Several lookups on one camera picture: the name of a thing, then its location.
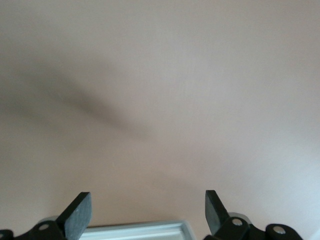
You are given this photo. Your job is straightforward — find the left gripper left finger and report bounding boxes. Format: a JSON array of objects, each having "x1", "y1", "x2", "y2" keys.
[{"x1": 0, "y1": 191, "x2": 93, "y2": 240}]

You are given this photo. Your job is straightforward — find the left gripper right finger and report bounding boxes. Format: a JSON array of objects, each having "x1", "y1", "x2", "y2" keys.
[{"x1": 203, "y1": 189, "x2": 305, "y2": 240}]

